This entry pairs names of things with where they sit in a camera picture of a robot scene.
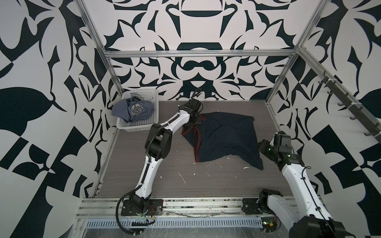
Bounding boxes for navy tank top red trim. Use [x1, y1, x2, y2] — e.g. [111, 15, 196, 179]
[182, 112, 264, 171]

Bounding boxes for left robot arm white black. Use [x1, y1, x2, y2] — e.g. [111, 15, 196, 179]
[128, 99, 202, 213]

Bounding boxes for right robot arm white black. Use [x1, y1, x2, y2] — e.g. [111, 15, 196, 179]
[257, 131, 351, 238]

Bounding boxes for grey blue printed tank top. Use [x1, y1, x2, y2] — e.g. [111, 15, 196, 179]
[112, 97, 155, 123]

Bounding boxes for white plastic laundry basket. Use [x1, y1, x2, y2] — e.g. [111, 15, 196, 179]
[112, 89, 159, 132]

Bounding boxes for small green circuit board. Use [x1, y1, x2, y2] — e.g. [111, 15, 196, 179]
[261, 216, 281, 233]

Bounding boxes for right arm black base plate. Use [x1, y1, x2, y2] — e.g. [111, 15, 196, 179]
[242, 198, 268, 215]

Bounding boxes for black wall hook rack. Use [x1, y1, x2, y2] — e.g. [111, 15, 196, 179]
[318, 71, 381, 143]

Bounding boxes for aluminium frame enclosure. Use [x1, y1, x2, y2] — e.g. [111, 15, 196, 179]
[78, 1, 381, 201]

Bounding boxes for white slotted cable duct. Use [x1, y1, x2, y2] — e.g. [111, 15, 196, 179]
[86, 217, 263, 229]

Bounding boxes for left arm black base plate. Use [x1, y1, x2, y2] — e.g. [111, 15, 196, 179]
[121, 199, 164, 216]

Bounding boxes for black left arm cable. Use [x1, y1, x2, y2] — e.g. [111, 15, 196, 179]
[115, 184, 149, 236]

